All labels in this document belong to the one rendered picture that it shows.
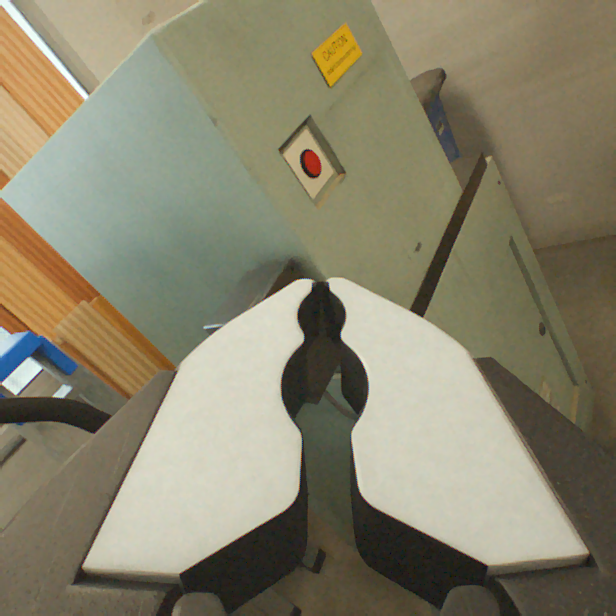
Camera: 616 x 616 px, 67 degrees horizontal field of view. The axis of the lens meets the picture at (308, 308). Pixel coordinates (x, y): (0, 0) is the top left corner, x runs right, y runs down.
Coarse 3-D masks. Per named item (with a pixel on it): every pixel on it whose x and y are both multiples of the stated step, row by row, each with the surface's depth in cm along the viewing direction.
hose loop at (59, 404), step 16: (0, 400) 43; (16, 400) 44; (32, 400) 45; (48, 400) 45; (64, 400) 47; (0, 416) 42; (16, 416) 43; (32, 416) 44; (48, 416) 45; (64, 416) 46; (80, 416) 47; (96, 416) 48
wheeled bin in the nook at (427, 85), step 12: (432, 72) 162; (444, 72) 163; (420, 84) 157; (432, 84) 155; (420, 96) 150; (432, 96) 152; (432, 108) 161; (432, 120) 161; (444, 120) 170; (444, 132) 169; (444, 144) 168; (456, 156) 176
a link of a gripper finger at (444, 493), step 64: (384, 320) 10; (384, 384) 8; (448, 384) 8; (384, 448) 7; (448, 448) 7; (512, 448) 7; (384, 512) 6; (448, 512) 6; (512, 512) 6; (448, 576) 6
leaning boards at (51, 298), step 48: (0, 48) 171; (0, 96) 172; (48, 96) 180; (0, 144) 167; (0, 240) 161; (0, 288) 159; (48, 288) 169; (48, 336) 167; (96, 336) 166; (144, 336) 181; (144, 384) 176
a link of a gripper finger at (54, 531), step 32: (160, 384) 9; (128, 416) 8; (96, 448) 7; (128, 448) 7; (64, 480) 7; (96, 480) 7; (32, 512) 7; (64, 512) 7; (96, 512) 6; (0, 544) 6; (32, 544) 6; (64, 544) 6; (0, 576) 6; (32, 576) 6; (64, 576) 6; (0, 608) 6; (32, 608) 5; (64, 608) 5; (96, 608) 5; (128, 608) 5; (160, 608) 5
